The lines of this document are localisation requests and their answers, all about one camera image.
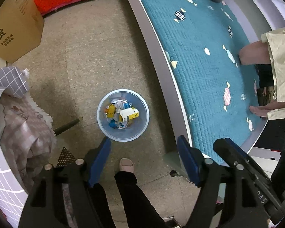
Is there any yellow snack packet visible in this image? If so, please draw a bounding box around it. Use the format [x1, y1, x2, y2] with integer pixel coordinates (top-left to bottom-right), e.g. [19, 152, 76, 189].
[105, 104, 116, 119]

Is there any blue plastic trash bucket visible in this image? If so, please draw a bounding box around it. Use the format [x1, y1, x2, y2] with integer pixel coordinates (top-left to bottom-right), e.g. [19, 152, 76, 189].
[97, 89, 150, 142]

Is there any purple checked tablecloth table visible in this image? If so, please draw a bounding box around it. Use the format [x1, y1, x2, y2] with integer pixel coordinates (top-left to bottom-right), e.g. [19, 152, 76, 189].
[0, 66, 55, 226]

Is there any pink slipper foot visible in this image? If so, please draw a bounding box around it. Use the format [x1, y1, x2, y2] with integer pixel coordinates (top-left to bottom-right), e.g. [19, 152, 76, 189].
[119, 158, 134, 173]

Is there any person's black trouser leg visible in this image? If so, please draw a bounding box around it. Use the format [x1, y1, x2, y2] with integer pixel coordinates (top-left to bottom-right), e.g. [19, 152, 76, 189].
[90, 171, 167, 227]

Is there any teal quilted bed mattress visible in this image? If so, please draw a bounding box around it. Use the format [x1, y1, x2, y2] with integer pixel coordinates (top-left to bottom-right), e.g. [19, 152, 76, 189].
[141, 0, 260, 164]

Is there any large cardboard box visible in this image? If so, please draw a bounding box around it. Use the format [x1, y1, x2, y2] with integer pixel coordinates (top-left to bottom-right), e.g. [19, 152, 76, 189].
[0, 0, 44, 63]

